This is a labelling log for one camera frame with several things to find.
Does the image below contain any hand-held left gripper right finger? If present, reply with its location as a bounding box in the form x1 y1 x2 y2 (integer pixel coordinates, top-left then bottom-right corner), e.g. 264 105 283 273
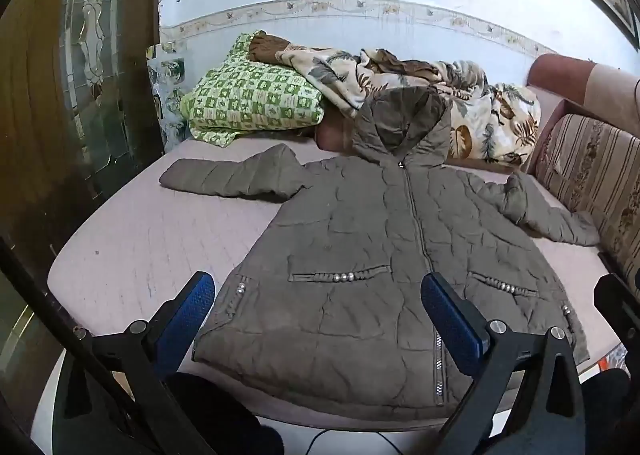
420 271 586 455

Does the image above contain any striped floral sofa cushion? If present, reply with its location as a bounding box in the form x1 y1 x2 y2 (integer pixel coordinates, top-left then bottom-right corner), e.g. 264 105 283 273
535 112 640 296

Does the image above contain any green checked pillow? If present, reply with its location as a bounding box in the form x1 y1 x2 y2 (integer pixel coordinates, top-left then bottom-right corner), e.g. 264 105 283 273
179 31 326 146

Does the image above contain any grey-brown quilted hooded jacket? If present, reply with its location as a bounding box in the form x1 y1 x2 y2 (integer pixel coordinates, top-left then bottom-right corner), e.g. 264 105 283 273
159 85 601 421

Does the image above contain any leaf print blanket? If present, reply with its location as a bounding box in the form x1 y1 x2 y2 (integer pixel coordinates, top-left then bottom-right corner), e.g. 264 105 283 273
250 32 542 166

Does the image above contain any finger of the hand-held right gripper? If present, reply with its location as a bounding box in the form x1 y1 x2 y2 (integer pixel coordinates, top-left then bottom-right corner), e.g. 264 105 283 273
594 274 640 336

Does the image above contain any printed plastic bag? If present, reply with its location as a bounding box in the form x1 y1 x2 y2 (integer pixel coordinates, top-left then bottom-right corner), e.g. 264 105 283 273
146 41 187 153

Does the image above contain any pink-brown sofa armrest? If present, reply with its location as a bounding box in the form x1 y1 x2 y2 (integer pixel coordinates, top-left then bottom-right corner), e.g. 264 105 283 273
527 54 640 170

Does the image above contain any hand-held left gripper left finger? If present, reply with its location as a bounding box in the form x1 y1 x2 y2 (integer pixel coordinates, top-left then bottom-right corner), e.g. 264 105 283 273
52 271 217 455

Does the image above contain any beige armrest cover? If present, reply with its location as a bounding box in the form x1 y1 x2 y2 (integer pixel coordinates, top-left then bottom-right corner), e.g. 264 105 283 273
585 63 640 112

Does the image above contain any brown pillow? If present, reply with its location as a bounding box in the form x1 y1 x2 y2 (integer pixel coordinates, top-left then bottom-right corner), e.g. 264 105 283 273
314 117 358 152

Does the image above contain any pink quilted mattress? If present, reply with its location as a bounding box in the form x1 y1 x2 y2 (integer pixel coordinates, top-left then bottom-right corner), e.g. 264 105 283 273
32 135 626 455

